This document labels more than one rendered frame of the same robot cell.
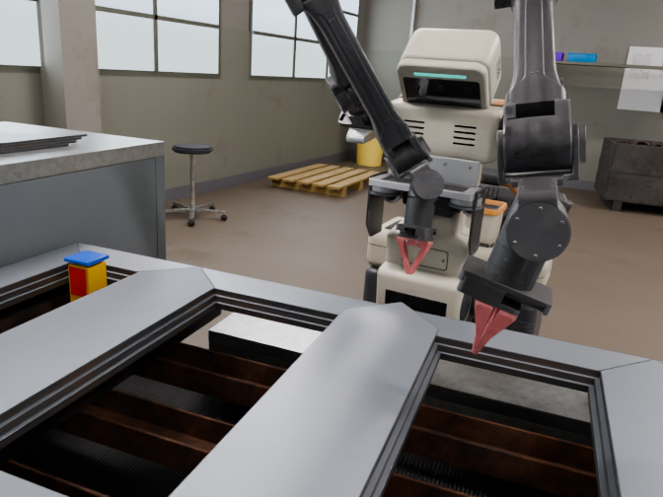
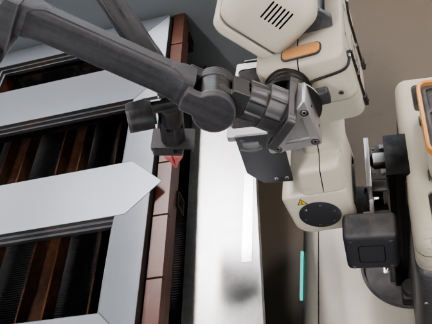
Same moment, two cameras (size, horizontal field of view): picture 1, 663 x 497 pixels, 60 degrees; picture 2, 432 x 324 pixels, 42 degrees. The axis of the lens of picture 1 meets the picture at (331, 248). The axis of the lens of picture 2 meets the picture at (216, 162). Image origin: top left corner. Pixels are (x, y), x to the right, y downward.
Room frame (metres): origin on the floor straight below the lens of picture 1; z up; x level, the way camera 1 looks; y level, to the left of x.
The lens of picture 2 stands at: (1.15, -1.18, 1.87)
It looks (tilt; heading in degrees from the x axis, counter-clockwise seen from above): 45 degrees down; 87
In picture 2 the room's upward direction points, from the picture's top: 22 degrees counter-clockwise
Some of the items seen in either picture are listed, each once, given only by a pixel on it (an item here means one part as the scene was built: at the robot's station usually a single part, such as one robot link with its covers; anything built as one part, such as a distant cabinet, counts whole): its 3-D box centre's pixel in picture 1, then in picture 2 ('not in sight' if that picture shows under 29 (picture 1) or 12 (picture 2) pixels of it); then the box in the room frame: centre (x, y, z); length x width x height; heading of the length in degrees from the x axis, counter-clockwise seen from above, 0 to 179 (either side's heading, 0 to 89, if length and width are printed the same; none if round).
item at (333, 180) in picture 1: (327, 178); not in sight; (6.62, 0.10, 0.06); 1.32 x 0.91 x 0.12; 154
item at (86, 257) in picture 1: (87, 260); not in sight; (1.09, 0.49, 0.88); 0.06 x 0.06 x 0.02; 71
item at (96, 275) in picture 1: (90, 307); not in sight; (1.09, 0.49, 0.78); 0.05 x 0.05 x 0.19; 71
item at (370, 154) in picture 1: (370, 141); not in sight; (8.37, -0.45, 0.33); 0.43 x 0.42 x 0.67; 64
